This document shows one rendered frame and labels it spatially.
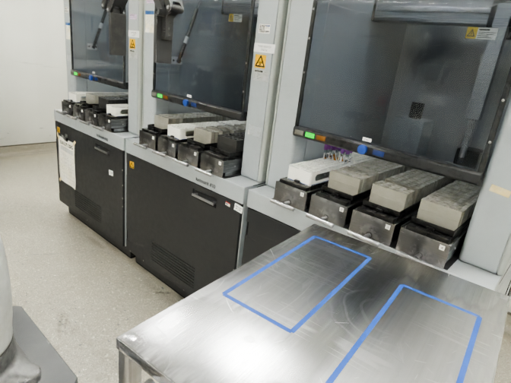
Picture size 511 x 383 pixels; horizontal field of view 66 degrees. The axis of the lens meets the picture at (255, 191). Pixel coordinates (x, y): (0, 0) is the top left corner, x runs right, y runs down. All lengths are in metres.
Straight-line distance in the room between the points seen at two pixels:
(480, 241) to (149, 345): 0.91
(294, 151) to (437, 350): 0.92
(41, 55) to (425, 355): 4.26
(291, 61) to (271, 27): 0.15
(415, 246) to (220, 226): 0.80
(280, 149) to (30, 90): 3.39
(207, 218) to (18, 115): 3.12
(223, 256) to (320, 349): 1.09
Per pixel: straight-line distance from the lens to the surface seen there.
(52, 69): 4.56
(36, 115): 4.56
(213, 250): 1.71
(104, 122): 2.29
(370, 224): 1.21
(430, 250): 1.17
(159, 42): 0.67
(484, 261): 1.24
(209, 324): 0.64
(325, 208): 1.28
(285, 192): 1.36
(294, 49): 1.42
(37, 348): 0.82
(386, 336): 0.70
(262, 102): 1.50
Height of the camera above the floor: 1.22
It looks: 19 degrees down
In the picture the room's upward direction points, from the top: 7 degrees clockwise
